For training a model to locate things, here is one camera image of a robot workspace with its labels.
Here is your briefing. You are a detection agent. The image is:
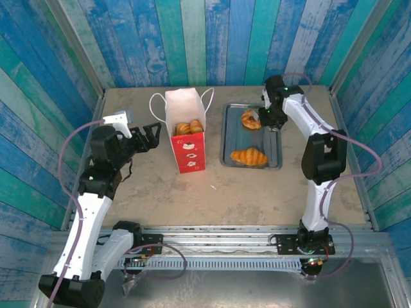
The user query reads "metal baking tray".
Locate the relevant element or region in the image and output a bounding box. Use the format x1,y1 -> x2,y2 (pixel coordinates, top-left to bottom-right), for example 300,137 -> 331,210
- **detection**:
220,102 -> 284,170

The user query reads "steel front panel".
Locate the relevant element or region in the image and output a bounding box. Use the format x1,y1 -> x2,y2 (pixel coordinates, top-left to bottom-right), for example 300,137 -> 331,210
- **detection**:
31,256 -> 406,308

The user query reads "small left control board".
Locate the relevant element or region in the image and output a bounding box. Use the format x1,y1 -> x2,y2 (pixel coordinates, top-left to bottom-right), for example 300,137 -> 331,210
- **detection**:
123,255 -> 152,268

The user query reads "aluminium frame post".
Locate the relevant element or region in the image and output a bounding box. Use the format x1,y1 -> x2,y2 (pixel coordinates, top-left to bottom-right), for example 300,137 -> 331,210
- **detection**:
44,0 -> 106,99
328,0 -> 387,96

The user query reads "red and white paper bag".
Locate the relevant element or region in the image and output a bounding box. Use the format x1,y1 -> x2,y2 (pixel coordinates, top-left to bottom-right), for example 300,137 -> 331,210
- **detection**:
148,87 -> 215,175

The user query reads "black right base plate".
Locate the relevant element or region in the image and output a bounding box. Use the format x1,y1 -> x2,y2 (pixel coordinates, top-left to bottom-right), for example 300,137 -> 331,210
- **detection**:
275,233 -> 337,256

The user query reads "small control board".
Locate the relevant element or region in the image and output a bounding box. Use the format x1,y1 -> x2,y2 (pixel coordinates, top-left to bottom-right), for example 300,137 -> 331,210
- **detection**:
123,255 -> 152,268
301,255 -> 329,268

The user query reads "striped fake croissant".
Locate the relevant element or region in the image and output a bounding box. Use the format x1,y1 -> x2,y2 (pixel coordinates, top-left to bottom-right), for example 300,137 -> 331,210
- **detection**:
230,147 -> 269,167

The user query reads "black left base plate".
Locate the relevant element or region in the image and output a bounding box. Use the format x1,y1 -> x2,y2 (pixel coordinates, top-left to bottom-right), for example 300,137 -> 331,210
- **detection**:
128,233 -> 164,255

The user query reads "small right control board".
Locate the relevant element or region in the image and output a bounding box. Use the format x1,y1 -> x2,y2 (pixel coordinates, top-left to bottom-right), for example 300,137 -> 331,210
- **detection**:
301,255 -> 329,268

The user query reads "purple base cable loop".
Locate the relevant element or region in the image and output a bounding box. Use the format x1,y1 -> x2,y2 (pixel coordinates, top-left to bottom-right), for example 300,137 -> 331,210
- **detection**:
123,242 -> 188,280

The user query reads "ring-shaped fake bread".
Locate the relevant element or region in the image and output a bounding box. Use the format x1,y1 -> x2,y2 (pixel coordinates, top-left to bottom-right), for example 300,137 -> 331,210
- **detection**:
241,108 -> 263,130

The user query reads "clear plastic scrap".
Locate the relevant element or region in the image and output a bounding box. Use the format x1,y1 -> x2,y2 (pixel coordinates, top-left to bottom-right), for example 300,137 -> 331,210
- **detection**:
121,269 -> 147,296

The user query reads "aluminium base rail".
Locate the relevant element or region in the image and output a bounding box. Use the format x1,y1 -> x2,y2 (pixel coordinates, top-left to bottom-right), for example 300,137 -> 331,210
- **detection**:
92,224 -> 389,257

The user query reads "white slotted cable duct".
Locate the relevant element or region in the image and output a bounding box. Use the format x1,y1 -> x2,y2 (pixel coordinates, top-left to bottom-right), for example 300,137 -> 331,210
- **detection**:
112,256 -> 304,273

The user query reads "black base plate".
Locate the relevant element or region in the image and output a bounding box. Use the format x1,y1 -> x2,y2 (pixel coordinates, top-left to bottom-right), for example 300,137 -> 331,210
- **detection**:
128,233 -> 164,255
275,233 -> 337,256

